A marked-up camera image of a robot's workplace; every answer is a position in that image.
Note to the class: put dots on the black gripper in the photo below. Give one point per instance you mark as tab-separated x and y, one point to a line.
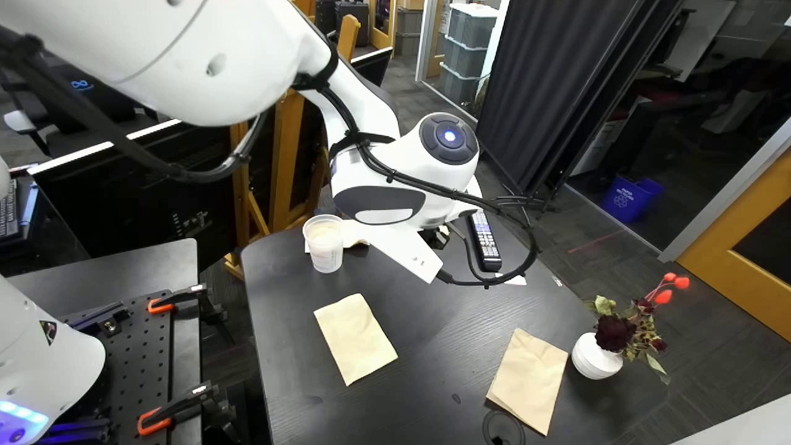
439	240

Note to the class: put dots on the clear plastic cup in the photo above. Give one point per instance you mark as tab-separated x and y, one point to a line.
326	251

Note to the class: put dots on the black remote control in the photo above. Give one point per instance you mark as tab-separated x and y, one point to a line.
486	244

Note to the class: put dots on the small white paper label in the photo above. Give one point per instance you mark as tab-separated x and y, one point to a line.
517	280

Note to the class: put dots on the large brown paper napkin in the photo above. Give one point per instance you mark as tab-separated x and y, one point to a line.
356	339

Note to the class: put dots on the translucent plastic storage bin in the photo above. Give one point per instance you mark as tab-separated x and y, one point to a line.
474	26
458	84
464	58

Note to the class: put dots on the blue plastic bin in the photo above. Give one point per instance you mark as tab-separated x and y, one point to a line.
632	201

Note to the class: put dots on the white round vase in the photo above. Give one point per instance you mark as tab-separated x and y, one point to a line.
594	361

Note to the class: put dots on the dried rose flower bouquet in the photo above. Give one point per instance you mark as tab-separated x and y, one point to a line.
616	335

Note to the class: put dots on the white column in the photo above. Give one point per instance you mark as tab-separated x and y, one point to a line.
431	39

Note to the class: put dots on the black curtain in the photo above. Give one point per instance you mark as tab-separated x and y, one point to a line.
559	74

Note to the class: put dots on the yellow door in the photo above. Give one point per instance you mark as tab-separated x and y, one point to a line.
719	262

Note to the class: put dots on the black perforated breadboard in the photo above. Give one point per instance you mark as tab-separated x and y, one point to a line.
149	354

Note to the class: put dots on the grey side table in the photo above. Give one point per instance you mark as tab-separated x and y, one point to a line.
125	267

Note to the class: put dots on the black desk partition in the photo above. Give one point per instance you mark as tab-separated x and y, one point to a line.
125	205

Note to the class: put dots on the white counter corner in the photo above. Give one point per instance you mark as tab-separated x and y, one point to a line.
751	429

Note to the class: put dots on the black laptop blue logo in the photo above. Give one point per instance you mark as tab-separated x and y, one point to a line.
82	103

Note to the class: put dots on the white domed device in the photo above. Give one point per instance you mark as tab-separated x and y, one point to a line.
41	372

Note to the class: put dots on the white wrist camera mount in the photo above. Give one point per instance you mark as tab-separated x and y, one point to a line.
410	251

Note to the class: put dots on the wooden chair frame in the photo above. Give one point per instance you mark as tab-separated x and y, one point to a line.
287	165

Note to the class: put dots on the grey door frame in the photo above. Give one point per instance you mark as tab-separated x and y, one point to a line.
726	193

